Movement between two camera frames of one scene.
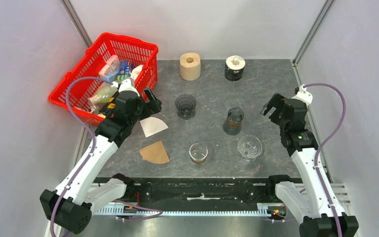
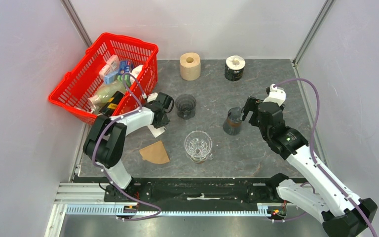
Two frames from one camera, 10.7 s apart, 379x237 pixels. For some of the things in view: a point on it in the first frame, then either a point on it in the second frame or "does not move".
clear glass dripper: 249,147 → 198,145
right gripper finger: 275,101 → 251,104
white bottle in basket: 135,71 does not move
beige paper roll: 190,65 does not move
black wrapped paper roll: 234,67 does not move
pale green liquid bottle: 103,95 does not move
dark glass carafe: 232,124 does not move
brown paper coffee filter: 155,153 does not move
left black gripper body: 139,107 → 164,121
